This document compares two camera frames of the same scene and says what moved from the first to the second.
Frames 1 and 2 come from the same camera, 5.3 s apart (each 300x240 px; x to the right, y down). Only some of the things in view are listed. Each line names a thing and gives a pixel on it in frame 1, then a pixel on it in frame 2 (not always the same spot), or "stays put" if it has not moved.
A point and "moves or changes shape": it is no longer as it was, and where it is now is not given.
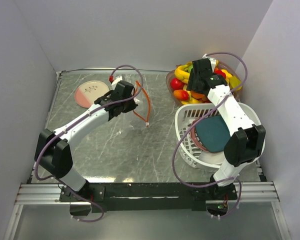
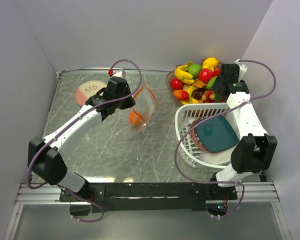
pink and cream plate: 87,93 stays put
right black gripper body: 192,85 → 217,87
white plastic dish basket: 184,117 stays put
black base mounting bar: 142,197 stays put
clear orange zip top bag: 142,109 moves or changes shape
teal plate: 213,133 stays put
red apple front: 176,84 stays put
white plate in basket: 212,157 stays put
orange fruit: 196,95 → 134,118
